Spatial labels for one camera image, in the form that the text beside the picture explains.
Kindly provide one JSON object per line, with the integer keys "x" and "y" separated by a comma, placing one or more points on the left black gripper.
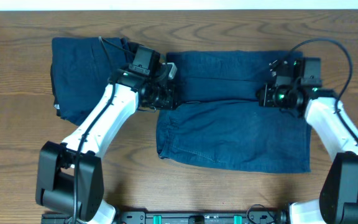
{"x": 172, "y": 99}

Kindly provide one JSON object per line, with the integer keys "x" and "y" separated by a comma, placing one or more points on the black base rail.
{"x": 261, "y": 217}

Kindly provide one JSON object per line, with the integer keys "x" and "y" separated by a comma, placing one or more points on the folded dark blue shorts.
{"x": 80, "y": 71}

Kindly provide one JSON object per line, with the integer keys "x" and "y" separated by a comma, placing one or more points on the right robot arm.
{"x": 299, "y": 86}

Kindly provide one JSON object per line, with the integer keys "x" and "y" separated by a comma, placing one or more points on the dark blue shorts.
{"x": 80, "y": 71}
{"x": 220, "y": 124}

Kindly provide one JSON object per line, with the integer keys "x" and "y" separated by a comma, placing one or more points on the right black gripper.
{"x": 266, "y": 99}

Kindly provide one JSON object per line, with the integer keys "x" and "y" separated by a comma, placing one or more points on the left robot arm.
{"x": 70, "y": 175}

